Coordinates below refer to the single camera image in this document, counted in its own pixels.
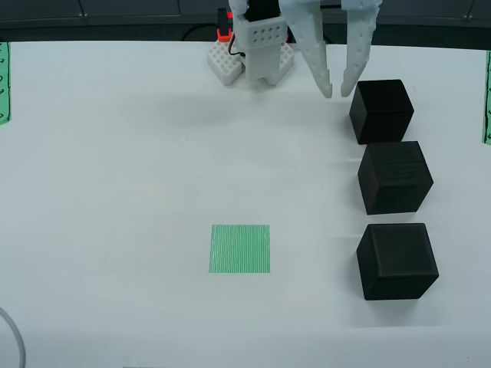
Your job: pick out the black 3D-printed cube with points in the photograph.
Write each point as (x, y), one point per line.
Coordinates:
(397, 264)
(379, 115)
(395, 180)

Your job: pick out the orange and black clamp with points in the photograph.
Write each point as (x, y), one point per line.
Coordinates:
(224, 35)

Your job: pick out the green striped square marker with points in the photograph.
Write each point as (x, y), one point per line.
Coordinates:
(239, 249)

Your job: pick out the green strip with arrow marks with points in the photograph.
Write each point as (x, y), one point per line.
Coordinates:
(487, 99)
(4, 84)

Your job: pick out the dark grey partition panel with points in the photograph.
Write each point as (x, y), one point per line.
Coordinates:
(115, 11)

